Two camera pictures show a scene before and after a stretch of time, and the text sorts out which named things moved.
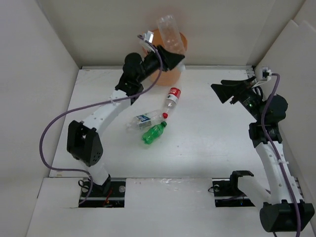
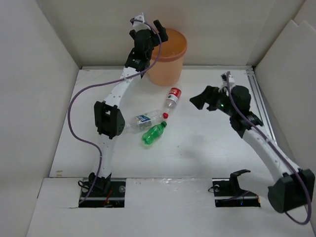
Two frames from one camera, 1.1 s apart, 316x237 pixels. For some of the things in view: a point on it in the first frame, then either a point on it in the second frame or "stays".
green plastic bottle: (154, 132) stays
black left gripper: (170, 59) -> (161, 31)
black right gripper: (228, 88) -> (209, 96)
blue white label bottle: (143, 121) stays
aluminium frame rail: (189, 67) stays
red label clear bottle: (173, 98) stays
